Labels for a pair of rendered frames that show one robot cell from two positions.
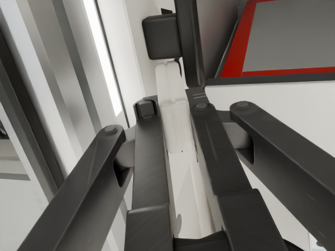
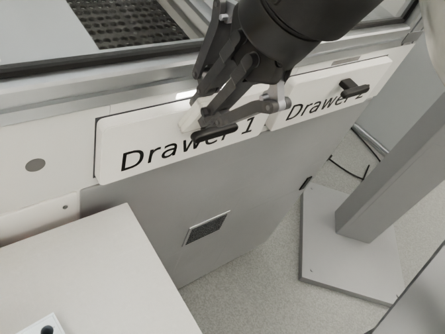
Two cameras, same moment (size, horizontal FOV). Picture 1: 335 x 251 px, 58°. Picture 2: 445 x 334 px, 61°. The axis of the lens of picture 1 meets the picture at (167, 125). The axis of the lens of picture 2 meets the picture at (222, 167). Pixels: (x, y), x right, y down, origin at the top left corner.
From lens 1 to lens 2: 0.41 m
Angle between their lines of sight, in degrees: 62
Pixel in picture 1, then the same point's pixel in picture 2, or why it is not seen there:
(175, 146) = (202, 100)
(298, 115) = (134, 274)
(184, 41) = (214, 127)
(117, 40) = not seen: hidden behind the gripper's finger
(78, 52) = not seen: hidden behind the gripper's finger
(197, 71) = (203, 134)
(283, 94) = (148, 254)
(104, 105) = (189, 84)
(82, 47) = not seen: hidden behind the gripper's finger
